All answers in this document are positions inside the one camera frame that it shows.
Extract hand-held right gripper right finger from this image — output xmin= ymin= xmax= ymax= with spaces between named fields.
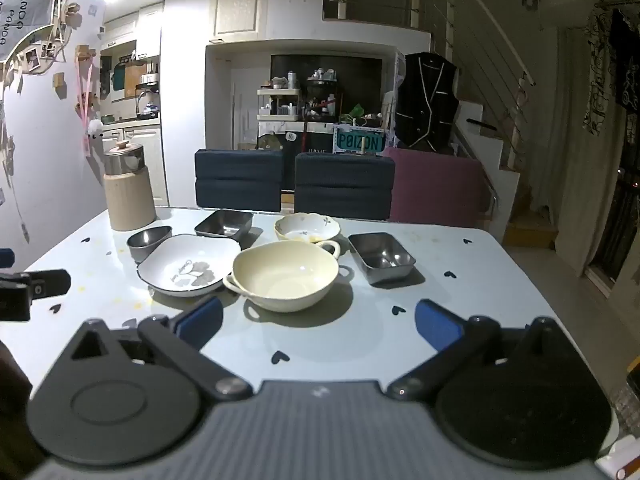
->
xmin=387 ymin=298 xmax=571 ymax=402

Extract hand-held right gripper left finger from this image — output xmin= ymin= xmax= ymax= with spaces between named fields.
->
xmin=70 ymin=295 xmax=254 ymax=403

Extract white leaf-print plate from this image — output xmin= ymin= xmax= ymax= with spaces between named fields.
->
xmin=136 ymin=234 xmax=242 ymax=297

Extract cream two-handled ceramic bowl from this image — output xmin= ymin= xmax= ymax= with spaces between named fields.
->
xmin=222 ymin=240 xmax=355 ymax=313

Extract rectangular steel container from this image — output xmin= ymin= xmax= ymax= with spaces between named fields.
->
xmin=194 ymin=209 xmax=254 ymax=239
xmin=348 ymin=232 xmax=417 ymax=283

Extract small oval steel bowl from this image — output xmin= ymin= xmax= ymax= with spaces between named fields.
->
xmin=126 ymin=226 xmax=173 ymax=265

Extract beige canister with steel lid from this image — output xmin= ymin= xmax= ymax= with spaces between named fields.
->
xmin=102 ymin=139 xmax=158 ymax=232

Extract mauve padded chair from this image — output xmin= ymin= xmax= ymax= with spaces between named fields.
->
xmin=382 ymin=147 xmax=488 ymax=228

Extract floral scalloped ceramic bowl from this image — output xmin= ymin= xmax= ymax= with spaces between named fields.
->
xmin=274 ymin=212 xmax=342 ymax=244

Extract dark blue padded chair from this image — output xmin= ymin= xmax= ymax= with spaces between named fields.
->
xmin=194 ymin=148 xmax=285 ymax=212
xmin=294 ymin=152 xmax=396 ymax=221

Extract white staircase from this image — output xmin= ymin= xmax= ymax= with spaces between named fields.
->
xmin=450 ymin=100 xmax=561 ymax=251

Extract teal sign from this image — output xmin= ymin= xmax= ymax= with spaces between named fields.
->
xmin=332 ymin=127 xmax=387 ymax=155

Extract black vest with white trim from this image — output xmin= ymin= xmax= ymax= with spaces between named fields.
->
xmin=395 ymin=51 xmax=460 ymax=151

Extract white shelf cart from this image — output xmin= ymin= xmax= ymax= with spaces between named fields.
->
xmin=256 ymin=87 xmax=302 ymax=121

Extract white plastic object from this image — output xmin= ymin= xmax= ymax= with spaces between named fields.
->
xmin=595 ymin=434 xmax=640 ymax=480

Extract white kitchen cabinets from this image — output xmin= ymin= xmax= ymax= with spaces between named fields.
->
xmin=100 ymin=2 xmax=166 ymax=206

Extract white upper cabinet door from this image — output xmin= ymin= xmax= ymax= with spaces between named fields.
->
xmin=211 ymin=0 xmax=273 ymax=41

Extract patterned hanging clothes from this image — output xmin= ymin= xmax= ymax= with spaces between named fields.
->
xmin=582 ymin=2 xmax=640 ymax=136

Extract wooden wall decoration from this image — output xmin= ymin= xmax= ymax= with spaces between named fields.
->
xmin=0 ymin=0 xmax=83 ymax=81

